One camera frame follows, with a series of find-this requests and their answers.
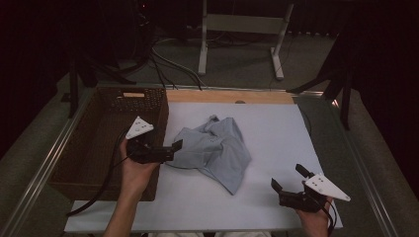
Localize black tripod stand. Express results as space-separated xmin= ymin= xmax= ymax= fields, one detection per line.
xmin=286 ymin=31 xmax=356 ymax=131
xmin=60 ymin=53 xmax=138 ymax=119

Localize wooden board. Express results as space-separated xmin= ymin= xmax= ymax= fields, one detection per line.
xmin=166 ymin=89 xmax=295 ymax=106

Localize white metal stand frame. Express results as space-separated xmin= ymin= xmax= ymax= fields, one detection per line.
xmin=197 ymin=0 xmax=295 ymax=81

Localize aluminium frame rail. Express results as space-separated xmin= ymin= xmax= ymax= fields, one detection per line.
xmin=96 ymin=82 xmax=326 ymax=97
xmin=0 ymin=86 xmax=97 ymax=237
xmin=328 ymin=98 xmax=400 ymax=237

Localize left hand-held gripper cable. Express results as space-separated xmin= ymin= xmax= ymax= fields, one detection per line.
xmin=65 ymin=130 xmax=130 ymax=217

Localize person's right hand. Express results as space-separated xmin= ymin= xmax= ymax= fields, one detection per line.
xmin=295 ymin=197 xmax=334 ymax=237

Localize hand-held gripper cable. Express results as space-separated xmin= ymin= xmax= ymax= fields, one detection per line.
xmin=315 ymin=197 xmax=338 ymax=237
xmin=65 ymin=130 xmax=130 ymax=217

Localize white foam board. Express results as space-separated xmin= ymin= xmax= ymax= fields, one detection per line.
xmin=63 ymin=102 xmax=344 ymax=233

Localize black floor cables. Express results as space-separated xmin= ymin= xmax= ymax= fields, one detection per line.
xmin=148 ymin=35 xmax=208 ymax=92

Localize light blue tank top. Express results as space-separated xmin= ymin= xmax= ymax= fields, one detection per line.
xmin=165 ymin=114 xmax=253 ymax=197

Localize right hand-held gripper cable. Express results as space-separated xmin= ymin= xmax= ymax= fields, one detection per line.
xmin=315 ymin=197 xmax=338 ymax=237

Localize brown wicker basket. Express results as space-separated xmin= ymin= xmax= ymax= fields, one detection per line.
xmin=47 ymin=86 xmax=170 ymax=202

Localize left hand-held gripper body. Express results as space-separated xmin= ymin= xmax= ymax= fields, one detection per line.
xmin=125 ymin=116 xmax=176 ymax=165

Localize person's left hand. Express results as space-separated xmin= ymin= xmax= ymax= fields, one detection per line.
xmin=119 ymin=137 xmax=161 ymax=199

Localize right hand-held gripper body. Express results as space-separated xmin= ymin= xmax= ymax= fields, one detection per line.
xmin=279 ymin=173 xmax=352 ymax=213

